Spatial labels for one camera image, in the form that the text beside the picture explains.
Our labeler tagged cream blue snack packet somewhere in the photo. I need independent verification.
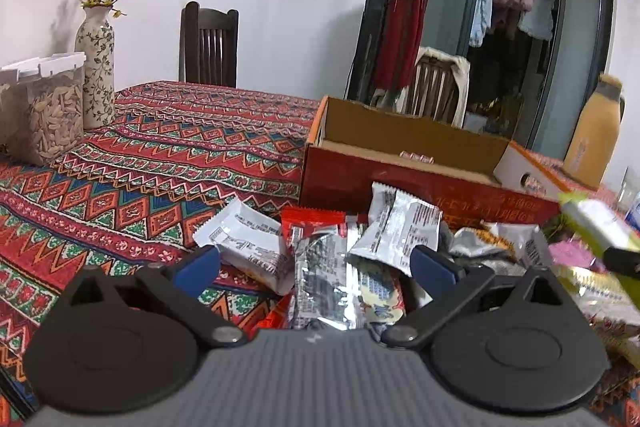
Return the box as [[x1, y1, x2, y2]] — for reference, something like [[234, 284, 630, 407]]
[[357, 259, 407, 328]]

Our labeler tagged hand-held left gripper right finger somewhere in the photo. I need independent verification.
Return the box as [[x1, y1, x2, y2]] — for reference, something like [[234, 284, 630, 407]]
[[380, 244, 576, 350]]

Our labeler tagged brown wooden chair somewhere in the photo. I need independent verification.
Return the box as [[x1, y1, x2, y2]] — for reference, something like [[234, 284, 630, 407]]
[[407, 49, 463, 128]]

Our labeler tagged yellow thermos jug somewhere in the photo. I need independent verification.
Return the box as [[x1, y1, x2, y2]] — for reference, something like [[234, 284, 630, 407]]
[[562, 73, 627, 188]]

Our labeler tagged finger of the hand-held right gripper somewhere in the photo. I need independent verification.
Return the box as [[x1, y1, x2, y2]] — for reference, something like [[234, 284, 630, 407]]
[[602, 247, 640, 279]]

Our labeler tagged pink purple snack packet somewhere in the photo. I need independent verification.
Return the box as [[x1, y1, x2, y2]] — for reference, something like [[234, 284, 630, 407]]
[[547, 239, 608, 275]]

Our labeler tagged green white snack packet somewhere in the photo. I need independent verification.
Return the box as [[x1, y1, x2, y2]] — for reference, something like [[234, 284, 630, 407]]
[[557, 192, 636, 253]]

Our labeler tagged clear seed container white lid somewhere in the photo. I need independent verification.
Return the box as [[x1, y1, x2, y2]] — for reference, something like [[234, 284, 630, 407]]
[[15, 52, 87, 166]]

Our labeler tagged white hanging garment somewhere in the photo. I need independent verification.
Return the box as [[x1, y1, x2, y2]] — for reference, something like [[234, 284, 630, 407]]
[[517, 0, 558, 40]]

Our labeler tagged dark wooden chair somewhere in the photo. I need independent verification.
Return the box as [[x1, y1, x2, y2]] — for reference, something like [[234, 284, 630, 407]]
[[179, 1, 240, 88]]

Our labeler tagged white snack packet black print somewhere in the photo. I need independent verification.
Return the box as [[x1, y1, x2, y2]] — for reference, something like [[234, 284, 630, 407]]
[[193, 197, 296, 295]]

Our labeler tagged silver black snack packet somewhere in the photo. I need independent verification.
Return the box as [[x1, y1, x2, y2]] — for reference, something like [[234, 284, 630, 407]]
[[292, 232, 362, 333]]

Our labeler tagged white grey snack packet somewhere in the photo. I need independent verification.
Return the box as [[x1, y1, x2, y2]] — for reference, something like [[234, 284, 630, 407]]
[[370, 182, 401, 228], [347, 189, 443, 280]]

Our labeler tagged red folded umbrella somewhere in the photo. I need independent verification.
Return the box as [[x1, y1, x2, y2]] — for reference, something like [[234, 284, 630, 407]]
[[370, 0, 433, 105]]

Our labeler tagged white orange snack packet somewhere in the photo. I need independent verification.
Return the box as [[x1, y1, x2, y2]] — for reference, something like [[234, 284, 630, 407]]
[[447, 222, 538, 260]]

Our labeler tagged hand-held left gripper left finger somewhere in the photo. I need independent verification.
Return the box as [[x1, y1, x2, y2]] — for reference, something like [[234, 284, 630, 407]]
[[60, 246, 249, 350]]

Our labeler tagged yellow snack packet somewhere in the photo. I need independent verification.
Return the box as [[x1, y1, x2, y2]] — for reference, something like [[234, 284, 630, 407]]
[[552, 264, 638, 315]]

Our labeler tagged thin wall cable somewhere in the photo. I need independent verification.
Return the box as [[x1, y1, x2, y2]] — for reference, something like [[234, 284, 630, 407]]
[[344, 52, 362, 100]]

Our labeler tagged orange red snack packet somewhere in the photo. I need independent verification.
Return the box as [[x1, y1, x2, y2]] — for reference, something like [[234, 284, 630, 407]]
[[259, 294, 297, 333]]

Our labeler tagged floral ceramic vase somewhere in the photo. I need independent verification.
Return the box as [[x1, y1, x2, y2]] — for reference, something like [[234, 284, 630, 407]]
[[75, 6, 116, 130]]

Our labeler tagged clear glass cup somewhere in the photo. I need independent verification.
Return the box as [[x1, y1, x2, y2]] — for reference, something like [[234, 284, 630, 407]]
[[619, 167, 640, 210]]

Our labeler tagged orange cardboard box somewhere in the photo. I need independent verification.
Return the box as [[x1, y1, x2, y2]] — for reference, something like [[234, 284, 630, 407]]
[[299, 95, 603, 233]]

